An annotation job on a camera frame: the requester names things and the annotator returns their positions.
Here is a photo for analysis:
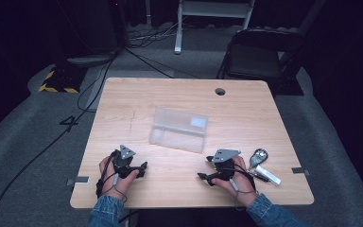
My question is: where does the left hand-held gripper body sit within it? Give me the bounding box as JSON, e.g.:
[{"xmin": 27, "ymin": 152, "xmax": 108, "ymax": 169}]
[{"xmin": 112, "ymin": 144, "xmax": 137, "ymax": 180}]

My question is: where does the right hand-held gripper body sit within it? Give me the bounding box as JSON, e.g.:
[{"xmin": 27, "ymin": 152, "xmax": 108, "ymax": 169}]
[{"xmin": 211, "ymin": 148, "xmax": 242, "ymax": 183}]

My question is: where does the silver green key fob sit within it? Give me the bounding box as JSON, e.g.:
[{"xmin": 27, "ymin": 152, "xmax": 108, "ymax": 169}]
[{"xmin": 249, "ymin": 148, "xmax": 269, "ymax": 170}]

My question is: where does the black usb stick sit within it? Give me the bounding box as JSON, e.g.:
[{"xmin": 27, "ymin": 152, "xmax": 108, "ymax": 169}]
[{"xmin": 246, "ymin": 169, "xmax": 270, "ymax": 183}]

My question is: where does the clear plastic bag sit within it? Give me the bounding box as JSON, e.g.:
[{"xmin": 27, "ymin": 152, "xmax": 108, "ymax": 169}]
[{"xmin": 148, "ymin": 107, "xmax": 210, "ymax": 154}]

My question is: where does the person's left hand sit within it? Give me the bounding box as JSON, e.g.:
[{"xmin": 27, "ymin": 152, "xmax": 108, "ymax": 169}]
[{"xmin": 98, "ymin": 155, "xmax": 142, "ymax": 201}]

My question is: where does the person's right hand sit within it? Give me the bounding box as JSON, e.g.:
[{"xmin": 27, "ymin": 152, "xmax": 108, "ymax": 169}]
[{"xmin": 212, "ymin": 155, "xmax": 260, "ymax": 208}]

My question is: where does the silver metal tool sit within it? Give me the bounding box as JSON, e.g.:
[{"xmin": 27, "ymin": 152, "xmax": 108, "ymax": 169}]
[{"xmin": 253, "ymin": 165, "xmax": 283, "ymax": 186}]

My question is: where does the black yellow striped base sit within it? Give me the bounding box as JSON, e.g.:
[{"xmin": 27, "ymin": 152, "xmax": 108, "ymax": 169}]
[{"xmin": 38, "ymin": 64, "xmax": 88, "ymax": 95}]

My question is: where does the black folding chair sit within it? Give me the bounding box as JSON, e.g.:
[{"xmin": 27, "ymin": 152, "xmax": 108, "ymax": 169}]
[{"xmin": 216, "ymin": 27, "xmax": 305, "ymax": 96}]

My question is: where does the dark equipment cabinet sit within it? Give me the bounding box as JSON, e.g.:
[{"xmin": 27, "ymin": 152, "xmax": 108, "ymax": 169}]
[{"xmin": 52, "ymin": 0, "xmax": 128, "ymax": 68}]

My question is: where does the grey wrist cord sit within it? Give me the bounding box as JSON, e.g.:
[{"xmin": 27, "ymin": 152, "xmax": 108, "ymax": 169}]
[
  {"xmin": 102, "ymin": 171, "xmax": 129, "ymax": 203},
  {"xmin": 228, "ymin": 169, "xmax": 259, "ymax": 212}
]

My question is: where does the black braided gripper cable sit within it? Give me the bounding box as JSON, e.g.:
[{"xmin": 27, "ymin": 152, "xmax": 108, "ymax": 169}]
[{"xmin": 95, "ymin": 149, "xmax": 120, "ymax": 199}]

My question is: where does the long black floor cable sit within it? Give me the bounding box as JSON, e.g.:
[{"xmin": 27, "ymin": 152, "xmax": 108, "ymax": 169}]
[{"xmin": 0, "ymin": 56, "xmax": 118, "ymax": 227}]

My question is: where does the thin black floor cable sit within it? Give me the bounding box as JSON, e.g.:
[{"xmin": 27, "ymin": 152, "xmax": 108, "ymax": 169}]
[{"xmin": 124, "ymin": 46, "xmax": 200, "ymax": 79}]

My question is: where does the bundle of floor cables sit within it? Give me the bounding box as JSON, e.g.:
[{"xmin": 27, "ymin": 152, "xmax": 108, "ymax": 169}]
[{"xmin": 126, "ymin": 22, "xmax": 185, "ymax": 49}]

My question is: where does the white metal stand frame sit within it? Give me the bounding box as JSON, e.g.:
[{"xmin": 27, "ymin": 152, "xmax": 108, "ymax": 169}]
[{"xmin": 173, "ymin": 0, "xmax": 256, "ymax": 56}]

